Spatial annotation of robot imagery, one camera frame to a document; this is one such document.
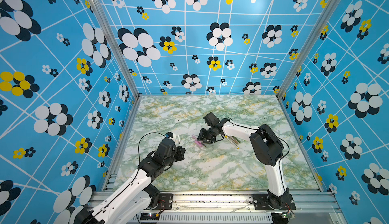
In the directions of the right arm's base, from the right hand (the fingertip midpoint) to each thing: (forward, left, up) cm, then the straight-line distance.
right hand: (199, 140), depth 94 cm
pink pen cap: (-2, 0, 0) cm, 2 cm away
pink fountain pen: (+2, +3, 0) cm, 4 cm away
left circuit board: (-39, +23, -4) cm, 46 cm away
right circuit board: (-39, -38, -1) cm, 55 cm away
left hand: (-11, +6, +10) cm, 16 cm away
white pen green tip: (-1, -20, -1) cm, 20 cm away
